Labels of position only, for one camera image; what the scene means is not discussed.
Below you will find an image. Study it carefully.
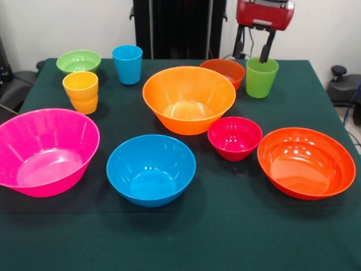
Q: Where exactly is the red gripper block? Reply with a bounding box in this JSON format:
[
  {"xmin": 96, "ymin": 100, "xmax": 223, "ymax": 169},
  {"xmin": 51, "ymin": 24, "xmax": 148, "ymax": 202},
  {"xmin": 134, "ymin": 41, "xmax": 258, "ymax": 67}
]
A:
[{"xmin": 232, "ymin": 0, "xmax": 296, "ymax": 64}]

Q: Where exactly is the small red-orange bowl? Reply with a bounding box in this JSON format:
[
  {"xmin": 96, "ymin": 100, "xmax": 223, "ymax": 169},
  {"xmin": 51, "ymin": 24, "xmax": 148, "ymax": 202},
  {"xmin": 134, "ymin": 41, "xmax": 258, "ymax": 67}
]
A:
[{"xmin": 199, "ymin": 58, "xmax": 246, "ymax": 91}]

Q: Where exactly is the green cup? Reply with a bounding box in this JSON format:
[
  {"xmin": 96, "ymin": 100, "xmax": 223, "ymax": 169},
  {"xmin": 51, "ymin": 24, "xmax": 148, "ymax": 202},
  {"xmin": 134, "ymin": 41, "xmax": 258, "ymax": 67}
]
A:
[{"xmin": 245, "ymin": 56, "xmax": 280, "ymax": 99}]

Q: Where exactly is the large orange bowl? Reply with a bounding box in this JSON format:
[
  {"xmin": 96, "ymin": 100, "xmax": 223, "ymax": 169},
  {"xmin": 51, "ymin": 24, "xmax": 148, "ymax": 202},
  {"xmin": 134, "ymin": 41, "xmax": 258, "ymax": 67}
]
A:
[{"xmin": 142, "ymin": 65, "xmax": 237, "ymax": 136}]

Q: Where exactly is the small crimson bowl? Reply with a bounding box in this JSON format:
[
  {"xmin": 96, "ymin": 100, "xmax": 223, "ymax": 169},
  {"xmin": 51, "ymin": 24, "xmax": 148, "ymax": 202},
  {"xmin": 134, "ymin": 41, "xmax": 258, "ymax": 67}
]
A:
[{"xmin": 207, "ymin": 116, "xmax": 263, "ymax": 162}]

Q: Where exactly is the blue cup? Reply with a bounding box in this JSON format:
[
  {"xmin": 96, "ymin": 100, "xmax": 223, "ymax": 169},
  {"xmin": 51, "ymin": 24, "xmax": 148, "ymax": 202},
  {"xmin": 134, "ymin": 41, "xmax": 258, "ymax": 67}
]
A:
[{"xmin": 112, "ymin": 45, "xmax": 143, "ymax": 86}]

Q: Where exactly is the wide red-orange bowl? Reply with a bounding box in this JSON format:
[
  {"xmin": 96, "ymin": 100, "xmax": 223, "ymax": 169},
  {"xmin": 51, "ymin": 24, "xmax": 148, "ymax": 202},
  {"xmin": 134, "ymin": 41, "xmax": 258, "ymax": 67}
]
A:
[{"xmin": 257, "ymin": 127, "xmax": 356, "ymax": 201}]

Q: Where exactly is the blue bowl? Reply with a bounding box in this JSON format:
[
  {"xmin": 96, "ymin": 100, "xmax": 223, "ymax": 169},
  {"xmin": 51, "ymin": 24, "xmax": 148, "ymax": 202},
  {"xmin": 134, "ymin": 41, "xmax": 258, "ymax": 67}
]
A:
[{"xmin": 106, "ymin": 134, "xmax": 197, "ymax": 208}]

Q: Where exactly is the green bowl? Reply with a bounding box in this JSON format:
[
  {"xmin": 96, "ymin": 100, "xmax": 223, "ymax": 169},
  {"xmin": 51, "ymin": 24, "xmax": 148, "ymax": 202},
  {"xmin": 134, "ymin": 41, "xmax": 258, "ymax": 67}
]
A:
[{"xmin": 55, "ymin": 49, "xmax": 102, "ymax": 76}]

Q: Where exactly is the yellow cup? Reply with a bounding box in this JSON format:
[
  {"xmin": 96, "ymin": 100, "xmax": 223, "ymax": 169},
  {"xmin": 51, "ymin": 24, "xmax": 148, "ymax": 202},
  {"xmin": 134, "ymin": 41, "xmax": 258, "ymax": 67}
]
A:
[
  {"xmin": 62, "ymin": 71, "xmax": 99, "ymax": 102},
  {"xmin": 69, "ymin": 94, "xmax": 99, "ymax": 115}
]

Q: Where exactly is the dark green tablecloth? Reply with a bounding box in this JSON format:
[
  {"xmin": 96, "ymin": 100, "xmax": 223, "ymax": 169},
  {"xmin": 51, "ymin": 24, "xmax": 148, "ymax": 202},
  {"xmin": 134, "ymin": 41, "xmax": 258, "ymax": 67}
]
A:
[{"xmin": 0, "ymin": 58, "xmax": 361, "ymax": 271}]

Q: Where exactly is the large magenta bowl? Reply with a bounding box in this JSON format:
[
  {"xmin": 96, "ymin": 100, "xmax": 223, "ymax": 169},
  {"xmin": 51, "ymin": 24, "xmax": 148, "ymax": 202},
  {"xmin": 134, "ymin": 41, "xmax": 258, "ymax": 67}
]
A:
[{"xmin": 0, "ymin": 108, "xmax": 101, "ymax": 198}]

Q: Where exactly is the grey pedestal foot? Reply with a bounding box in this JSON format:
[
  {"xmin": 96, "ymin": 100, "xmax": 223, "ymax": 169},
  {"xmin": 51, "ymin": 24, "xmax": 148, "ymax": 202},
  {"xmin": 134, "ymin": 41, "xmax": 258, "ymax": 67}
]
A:
[
  {"xmin": 326, "ymin": 65, "xmax": 361, "ymax": 106},
  {"xmin": 0, "ymin": 70, "xmax": 39, "ymax": 113}
]

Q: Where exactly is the blue cable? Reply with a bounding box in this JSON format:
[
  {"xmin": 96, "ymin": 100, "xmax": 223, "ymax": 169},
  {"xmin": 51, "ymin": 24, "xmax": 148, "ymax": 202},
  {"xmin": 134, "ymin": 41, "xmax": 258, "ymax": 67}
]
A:
[{"xmin": 342, "ymin": 81, "xmax": 361, "ymax": 126}]

